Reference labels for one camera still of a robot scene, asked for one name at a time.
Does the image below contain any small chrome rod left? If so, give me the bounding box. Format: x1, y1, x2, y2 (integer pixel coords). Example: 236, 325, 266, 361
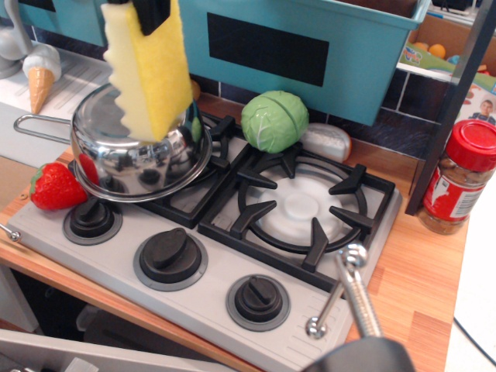
0, 224, 22, 242

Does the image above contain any middle black stove knob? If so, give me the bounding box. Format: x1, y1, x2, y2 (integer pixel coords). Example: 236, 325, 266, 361
133, 228, 208, 292

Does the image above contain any grey toy stove top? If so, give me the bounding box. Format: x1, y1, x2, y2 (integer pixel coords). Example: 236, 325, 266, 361
8, 116, 401, 371

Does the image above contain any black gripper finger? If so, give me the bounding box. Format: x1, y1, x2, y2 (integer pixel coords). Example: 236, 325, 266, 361
133, 0, 171, 36

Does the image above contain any black metal post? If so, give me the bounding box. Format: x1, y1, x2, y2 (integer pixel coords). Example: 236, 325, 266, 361
405, 1, 495, 215

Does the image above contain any green toy cabbage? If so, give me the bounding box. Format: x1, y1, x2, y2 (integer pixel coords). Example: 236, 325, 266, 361
241, 91, 309, 153

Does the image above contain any stainless steel pot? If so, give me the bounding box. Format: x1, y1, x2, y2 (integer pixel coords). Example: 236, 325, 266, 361
14, 84, 212, 203

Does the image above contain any right black burner grate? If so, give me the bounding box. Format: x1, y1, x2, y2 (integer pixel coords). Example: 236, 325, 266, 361
198, 144, 401, 291

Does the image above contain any chrome clamp screw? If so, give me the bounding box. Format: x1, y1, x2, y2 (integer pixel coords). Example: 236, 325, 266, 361
305, 243, 384, 339

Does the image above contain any black stove knob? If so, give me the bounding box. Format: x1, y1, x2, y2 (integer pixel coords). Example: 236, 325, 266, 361
63, 198, 122, 246
133, 228, 208, 292
226, 274, 291, 332

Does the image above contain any left black stove knob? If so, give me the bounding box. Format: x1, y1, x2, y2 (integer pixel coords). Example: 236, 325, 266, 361
63, 198, 122, 246

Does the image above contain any right black stove knob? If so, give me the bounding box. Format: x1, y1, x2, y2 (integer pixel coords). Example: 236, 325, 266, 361
226, 274, 291, 332

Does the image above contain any black clamp base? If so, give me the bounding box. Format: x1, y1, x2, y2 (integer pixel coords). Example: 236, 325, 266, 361
303, 336, 415, 371

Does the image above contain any small teal bin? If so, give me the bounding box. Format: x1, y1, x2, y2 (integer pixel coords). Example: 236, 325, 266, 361
19, 0, 107, 47

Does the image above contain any toy ice cream cone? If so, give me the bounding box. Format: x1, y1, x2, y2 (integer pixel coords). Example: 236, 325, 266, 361
22, 44, 61, 114

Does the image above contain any red lid spice jar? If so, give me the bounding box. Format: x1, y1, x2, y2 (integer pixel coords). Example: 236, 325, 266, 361
418, 119, 495, 235

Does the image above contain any large teal bin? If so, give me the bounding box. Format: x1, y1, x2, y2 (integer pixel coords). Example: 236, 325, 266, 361
179, 1, 429, 126

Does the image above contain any cardboard box with toys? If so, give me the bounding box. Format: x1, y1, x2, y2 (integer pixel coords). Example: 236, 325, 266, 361
396, 10, 496, 126

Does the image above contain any yellow toy potato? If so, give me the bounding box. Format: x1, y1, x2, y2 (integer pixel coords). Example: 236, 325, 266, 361
191, 80, 202, 101

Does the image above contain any red toy strawberry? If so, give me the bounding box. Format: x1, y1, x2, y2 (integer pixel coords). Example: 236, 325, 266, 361
29, 163, 88, 210

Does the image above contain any yellow sponge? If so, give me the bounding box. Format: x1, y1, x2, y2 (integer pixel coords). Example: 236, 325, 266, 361
102, 1, 193, 142

